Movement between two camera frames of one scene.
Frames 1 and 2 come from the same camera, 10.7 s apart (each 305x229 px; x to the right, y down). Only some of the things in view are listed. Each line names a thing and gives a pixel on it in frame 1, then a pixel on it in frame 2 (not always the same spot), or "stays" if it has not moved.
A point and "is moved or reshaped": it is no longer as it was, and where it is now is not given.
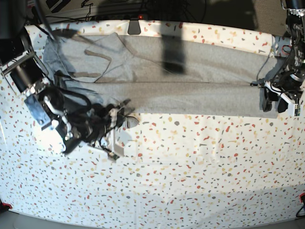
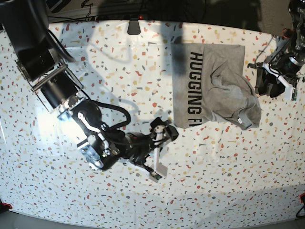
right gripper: (287, 88) -> (286, 69)
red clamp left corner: (4, 207) stays
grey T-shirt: (168, 76) is moved or reshaped
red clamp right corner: (302, 199) stays
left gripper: (104, 119) -> (144, 148)
